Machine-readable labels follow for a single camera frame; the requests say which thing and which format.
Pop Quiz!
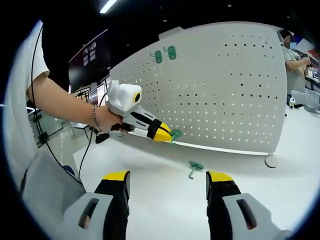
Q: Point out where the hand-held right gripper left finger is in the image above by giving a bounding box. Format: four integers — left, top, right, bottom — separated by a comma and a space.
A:
58, 169, 131, 240

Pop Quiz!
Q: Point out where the large dark wall display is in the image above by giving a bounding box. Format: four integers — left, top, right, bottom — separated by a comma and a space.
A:
68, 28, 112, 92

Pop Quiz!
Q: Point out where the ceiling light strip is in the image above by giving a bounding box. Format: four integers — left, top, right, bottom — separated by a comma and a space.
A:
99, 0, 118, 14

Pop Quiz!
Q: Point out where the small black white toy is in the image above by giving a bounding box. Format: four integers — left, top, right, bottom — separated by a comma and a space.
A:
288, 96, 305, 110

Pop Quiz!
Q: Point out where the clear plastic box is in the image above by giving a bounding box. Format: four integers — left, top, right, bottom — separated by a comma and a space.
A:
303, 89, 320, 113

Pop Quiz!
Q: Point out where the white mesh office chair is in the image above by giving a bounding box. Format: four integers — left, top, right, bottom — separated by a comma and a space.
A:
19, 149, 87, 222

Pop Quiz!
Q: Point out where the green hook assembly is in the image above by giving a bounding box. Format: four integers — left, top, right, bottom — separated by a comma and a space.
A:
187, 160, 204, 180
163, 45, 178, 60
149, 50, 163, 64
169, 129, 183, 146

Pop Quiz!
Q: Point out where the thin black cable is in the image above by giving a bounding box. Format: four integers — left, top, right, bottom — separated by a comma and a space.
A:
29, 26, 85, 187

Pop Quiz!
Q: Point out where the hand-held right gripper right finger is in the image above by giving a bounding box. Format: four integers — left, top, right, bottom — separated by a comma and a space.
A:
205, 170, 292, 240

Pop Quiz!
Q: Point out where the white perforated mounting plate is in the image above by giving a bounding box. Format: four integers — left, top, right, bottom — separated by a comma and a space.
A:
109, 21, 288, 168

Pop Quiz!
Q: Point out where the person's white shirt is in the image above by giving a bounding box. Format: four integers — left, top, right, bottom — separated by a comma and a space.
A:
4, 21, 51, 181

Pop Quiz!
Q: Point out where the black computer mouse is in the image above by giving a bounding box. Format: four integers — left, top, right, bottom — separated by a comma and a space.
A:
95, 133, 111, 145

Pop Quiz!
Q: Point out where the silver chain bracelet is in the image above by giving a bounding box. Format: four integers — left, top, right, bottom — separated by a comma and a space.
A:
91, 104, 102, 132

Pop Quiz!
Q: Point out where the person's left hand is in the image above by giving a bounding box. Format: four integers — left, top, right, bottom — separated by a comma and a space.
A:
96, 105, 134, 134

